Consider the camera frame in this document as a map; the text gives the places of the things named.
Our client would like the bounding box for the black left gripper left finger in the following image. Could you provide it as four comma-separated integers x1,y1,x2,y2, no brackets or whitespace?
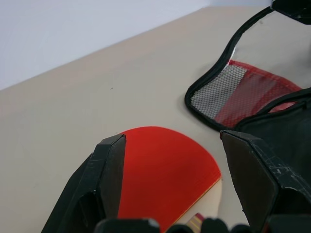
40,134,127,233

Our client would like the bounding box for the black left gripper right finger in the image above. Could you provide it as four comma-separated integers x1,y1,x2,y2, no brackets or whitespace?
219,129,311,233

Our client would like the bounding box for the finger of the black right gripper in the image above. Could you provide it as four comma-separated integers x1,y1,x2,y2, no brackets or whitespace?
270,0,311,25

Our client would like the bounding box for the red table tennis paddle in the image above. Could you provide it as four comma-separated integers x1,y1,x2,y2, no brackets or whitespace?
116,125,223,233

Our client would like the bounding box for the black and red paddle case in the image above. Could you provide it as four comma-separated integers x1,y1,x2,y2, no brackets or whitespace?
184,4,311,180

